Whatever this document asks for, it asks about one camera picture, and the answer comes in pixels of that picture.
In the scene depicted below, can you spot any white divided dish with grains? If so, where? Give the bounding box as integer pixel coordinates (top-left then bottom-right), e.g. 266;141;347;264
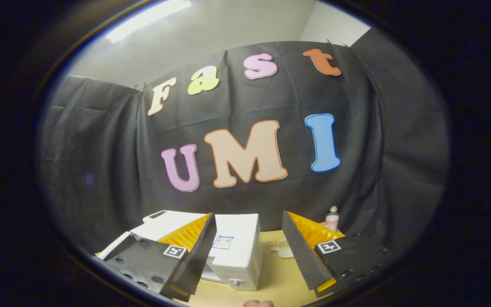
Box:
271;239;294;259

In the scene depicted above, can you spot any white device with dark screen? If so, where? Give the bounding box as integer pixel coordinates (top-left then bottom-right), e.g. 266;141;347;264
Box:
142;210;169;223

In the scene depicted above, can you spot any small clear bottle pink label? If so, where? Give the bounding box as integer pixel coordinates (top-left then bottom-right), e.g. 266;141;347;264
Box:
325;206;340;232

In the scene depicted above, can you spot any white microwave oven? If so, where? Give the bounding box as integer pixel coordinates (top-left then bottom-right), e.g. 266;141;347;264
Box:
96;210;263;291

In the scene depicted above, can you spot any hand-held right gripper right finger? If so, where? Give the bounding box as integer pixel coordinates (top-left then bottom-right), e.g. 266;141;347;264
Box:
282;210;393;298

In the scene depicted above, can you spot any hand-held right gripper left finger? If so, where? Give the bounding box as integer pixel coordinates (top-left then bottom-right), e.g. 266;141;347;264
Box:
94;212;217;302

